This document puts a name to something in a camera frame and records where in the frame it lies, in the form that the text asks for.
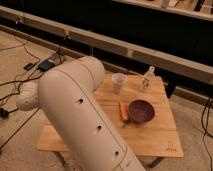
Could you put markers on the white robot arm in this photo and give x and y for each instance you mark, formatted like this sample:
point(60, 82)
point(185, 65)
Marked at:
point(65, 94)

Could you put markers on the translucent ceramic cup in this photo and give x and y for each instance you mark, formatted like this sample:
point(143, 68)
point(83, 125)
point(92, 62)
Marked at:
point(118, 80)

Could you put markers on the orange carrot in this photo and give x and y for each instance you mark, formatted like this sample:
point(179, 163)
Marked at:
point(123, 113)

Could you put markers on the purple bowl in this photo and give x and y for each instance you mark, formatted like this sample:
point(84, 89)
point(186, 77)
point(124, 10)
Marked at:
point(141, 111)

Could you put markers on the clear spray bottle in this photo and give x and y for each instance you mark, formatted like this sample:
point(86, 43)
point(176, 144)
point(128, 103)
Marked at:
point(147, 78)

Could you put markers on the wooden table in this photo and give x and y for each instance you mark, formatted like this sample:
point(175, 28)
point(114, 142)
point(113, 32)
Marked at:
point(156, 138)

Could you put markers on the dark blue power box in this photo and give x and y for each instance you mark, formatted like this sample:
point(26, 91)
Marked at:
point(45, 65)

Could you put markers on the small black device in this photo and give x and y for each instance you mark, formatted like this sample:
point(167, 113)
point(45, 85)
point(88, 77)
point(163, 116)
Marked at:
point(29, 66)

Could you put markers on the black plug adapter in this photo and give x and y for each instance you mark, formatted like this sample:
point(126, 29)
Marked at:
point(3, 113)

